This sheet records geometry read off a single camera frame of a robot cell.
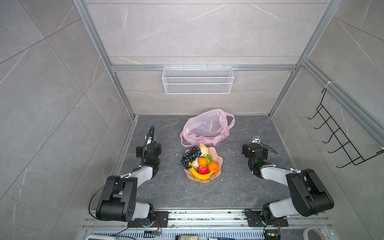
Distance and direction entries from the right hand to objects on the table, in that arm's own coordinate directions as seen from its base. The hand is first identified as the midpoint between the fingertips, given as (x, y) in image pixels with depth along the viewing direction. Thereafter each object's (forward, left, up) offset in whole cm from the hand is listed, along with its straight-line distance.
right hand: (254, 144), depth 93 cm
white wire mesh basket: (+39, +35, +22) cm, 56 cm away
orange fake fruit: (-14, +28, 0) cm, 31 cm away
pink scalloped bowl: (-8, +24, -4) cm, 25 cm away
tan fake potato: (-11, +38, -2) cm, 39 cm away
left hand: (+1, +68, +5) cm, 68 cm away
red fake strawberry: (-15, +33, -1) cm, 37 cm away
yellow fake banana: (-20, +35, -2) cm, 41 cm away
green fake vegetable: (-9, +30, -1) cm, 31 cm away
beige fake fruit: (-4, +32, +2) cm, 33 cm away
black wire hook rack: (-9, -28, +23) cm, 37 cm away
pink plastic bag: (+19, +26, -6) cm, 33 cm away
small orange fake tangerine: (-11, +34, +1) cm, 36 cm away
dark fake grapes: (-8, +41, 0) cm, 42 cm away
